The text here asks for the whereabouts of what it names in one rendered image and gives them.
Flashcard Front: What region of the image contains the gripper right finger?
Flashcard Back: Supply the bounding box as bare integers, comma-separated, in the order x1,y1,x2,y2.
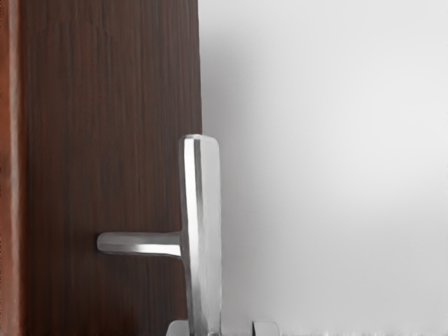
249,321,281,336

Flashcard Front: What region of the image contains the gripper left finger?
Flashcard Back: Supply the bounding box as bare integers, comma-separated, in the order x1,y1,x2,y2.
166,321,192,336

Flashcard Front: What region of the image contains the dark brown wooden drawer cabinet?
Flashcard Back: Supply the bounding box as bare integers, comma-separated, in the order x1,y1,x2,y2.
0,0,223,336

